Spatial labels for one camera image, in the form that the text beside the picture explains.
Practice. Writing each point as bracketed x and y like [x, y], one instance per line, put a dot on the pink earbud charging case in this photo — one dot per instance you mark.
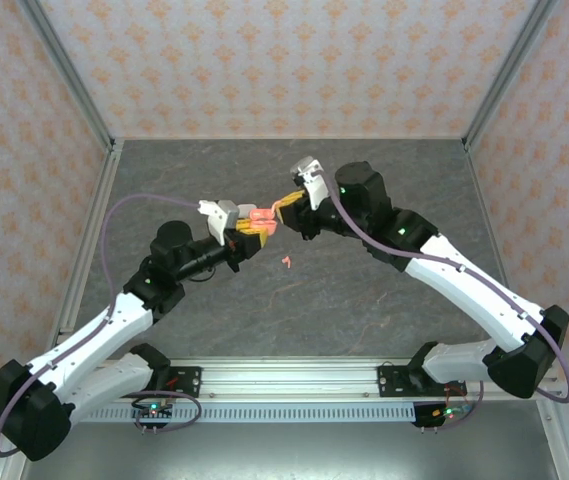
[263, 215]

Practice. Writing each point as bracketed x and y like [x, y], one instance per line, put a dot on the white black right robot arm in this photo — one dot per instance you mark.
[464, 285]

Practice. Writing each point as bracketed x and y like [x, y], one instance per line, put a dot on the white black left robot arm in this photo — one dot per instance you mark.
[89, 340]

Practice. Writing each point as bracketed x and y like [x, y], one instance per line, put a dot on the small controller board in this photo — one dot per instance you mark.
[154, 411]
[439, 414]

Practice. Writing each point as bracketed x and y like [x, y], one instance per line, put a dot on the aluminium table side rail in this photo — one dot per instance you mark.
[500, 250]
[89, 240]

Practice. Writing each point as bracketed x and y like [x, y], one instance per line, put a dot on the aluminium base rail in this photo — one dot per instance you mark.
[289, 380]

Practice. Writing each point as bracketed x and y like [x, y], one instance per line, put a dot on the aluminium frame post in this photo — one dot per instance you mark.
[505, 75]
[70, 75]

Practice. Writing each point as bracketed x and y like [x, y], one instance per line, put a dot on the aluminium frame profile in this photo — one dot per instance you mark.
[559, 445]
[9, 470]

